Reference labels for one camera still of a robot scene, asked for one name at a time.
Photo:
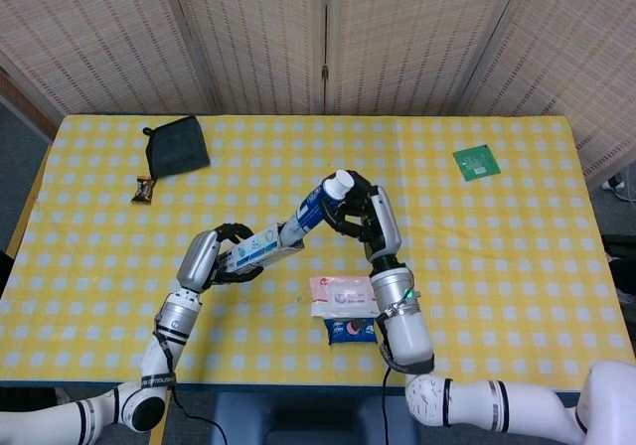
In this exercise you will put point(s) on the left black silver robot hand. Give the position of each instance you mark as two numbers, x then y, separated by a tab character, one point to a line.
199	261

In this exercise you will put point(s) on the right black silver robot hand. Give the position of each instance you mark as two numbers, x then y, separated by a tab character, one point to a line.
382	221

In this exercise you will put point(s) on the boxed toothpaste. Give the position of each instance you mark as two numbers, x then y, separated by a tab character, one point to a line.
258	251

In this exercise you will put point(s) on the white blue toothpaste tube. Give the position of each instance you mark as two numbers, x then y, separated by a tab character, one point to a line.
313	211

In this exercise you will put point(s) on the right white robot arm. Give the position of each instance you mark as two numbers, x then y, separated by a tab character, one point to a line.
402	326

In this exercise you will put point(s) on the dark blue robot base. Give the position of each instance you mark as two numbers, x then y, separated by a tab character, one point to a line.
313	417

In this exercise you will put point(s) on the yellow white checkered tablecloth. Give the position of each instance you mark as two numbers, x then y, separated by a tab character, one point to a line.
149	216

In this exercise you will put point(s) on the pink white wet wipes pack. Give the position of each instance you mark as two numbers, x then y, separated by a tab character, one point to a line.
338	296

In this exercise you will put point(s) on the small brown candy wrapper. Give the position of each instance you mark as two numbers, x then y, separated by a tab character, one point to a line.
144	190

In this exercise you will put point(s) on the green square card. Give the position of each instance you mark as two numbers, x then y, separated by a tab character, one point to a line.
476	162

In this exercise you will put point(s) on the dark grey cloth pouch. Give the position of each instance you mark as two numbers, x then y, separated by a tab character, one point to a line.
176	149

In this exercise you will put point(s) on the blue cookie packet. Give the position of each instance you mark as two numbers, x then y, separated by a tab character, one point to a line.
348	333

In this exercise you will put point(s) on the brass screen hinge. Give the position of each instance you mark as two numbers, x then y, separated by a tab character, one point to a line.
324	72

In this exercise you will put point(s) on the beige woven screen panel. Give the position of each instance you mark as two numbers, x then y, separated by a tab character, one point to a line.
576	43
412	33
253	33
89	33

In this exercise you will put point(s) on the black white sneaker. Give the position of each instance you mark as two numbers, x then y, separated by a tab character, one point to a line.
613	183

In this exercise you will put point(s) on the black bag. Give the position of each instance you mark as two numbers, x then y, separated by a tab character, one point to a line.
621	266

